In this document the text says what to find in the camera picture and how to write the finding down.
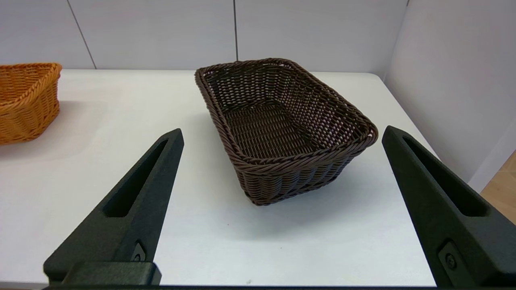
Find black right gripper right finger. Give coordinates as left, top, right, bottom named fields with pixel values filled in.
left=382, top=126, right=516, bottom=287

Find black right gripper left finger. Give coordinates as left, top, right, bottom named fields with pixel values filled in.
left=44, top=128, right=185, bottom=283

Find dark brown wicker basket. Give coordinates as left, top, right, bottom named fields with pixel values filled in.
left=195, top=58, right=379, bottom=206

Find orange wicker basket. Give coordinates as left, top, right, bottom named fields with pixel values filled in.
left=0, top=62, right=62, bottom=145

